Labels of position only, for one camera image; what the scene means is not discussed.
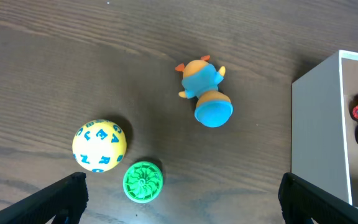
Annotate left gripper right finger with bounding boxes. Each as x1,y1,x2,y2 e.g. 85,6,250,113
278,172,358,224

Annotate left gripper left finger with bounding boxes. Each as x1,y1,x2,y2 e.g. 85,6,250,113
0,172,89,224

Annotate yellow ball blue letters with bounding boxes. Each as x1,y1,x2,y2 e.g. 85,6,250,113
72,119,127,173

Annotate green round disc toy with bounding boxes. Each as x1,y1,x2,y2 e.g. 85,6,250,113
122,161,163,203

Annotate blue orange toy figure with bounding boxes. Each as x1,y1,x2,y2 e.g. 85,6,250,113
175,55,234,128

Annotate white cardboard box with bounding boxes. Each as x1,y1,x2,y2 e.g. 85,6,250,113
291,50,358,208

